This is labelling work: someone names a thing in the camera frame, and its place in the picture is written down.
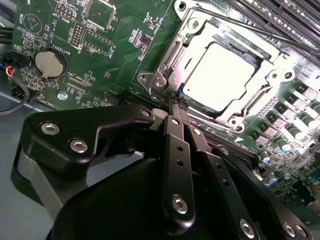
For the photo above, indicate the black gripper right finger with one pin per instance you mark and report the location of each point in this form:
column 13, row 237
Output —
column 211, row 157

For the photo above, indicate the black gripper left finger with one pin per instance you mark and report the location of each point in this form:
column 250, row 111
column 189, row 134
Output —
column 105, row 117

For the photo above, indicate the metal socket cover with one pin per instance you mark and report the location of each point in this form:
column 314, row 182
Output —
column 265, row 80

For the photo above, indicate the silver CPU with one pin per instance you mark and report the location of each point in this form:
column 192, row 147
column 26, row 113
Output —
column 220, row 72

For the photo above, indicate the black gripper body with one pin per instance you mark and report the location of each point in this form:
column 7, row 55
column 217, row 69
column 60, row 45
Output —
column 112, row 212

